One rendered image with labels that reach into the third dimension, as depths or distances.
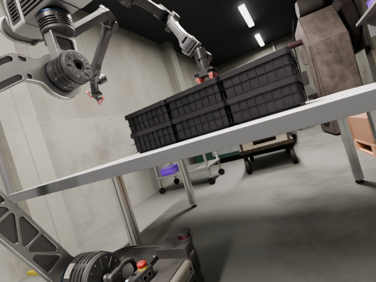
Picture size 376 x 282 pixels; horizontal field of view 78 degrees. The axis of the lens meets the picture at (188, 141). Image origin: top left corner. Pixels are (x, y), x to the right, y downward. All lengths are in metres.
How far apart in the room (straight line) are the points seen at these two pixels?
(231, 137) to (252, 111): 0.44
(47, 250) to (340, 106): 1.00
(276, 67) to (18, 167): 2.08
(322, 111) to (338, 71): 3.96
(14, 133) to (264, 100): 2.04
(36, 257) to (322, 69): 4.27
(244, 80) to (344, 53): 3.63
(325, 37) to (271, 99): 3.64
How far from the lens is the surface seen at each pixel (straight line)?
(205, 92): 1.08
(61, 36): 1.19
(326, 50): 4.52
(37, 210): 2.40
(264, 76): 1.01
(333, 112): 0.57
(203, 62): 1.15
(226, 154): 4.54
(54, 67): 1.11
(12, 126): 2.45
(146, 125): 1.28
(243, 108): 1.02
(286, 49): 1.00
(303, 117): 0.56
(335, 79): 4.50
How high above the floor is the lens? 0.72
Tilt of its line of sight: 1 degrees down
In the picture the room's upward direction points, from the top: 17 degrees counter-clockwise
